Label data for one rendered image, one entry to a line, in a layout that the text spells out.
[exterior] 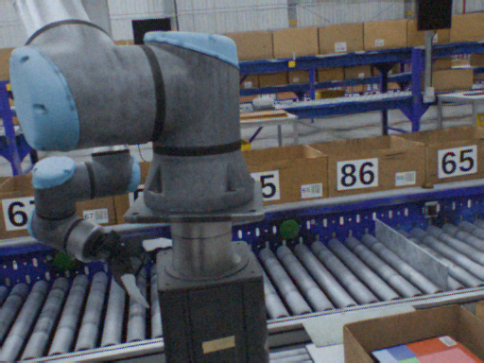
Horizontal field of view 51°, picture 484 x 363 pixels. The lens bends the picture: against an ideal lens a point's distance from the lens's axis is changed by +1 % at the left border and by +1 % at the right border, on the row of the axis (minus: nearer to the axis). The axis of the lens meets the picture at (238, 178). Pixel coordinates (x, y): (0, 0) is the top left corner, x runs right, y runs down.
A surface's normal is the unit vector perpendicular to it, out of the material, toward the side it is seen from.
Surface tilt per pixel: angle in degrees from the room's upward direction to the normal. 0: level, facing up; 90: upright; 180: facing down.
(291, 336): 90
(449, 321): 90
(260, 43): 90
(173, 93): 88
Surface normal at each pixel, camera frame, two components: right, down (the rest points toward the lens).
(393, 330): 0.20, 0.20
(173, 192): -0.37, -0.12
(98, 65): 0.35, -0.49
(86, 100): 0.49, 0.13
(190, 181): -0.08, -0.11
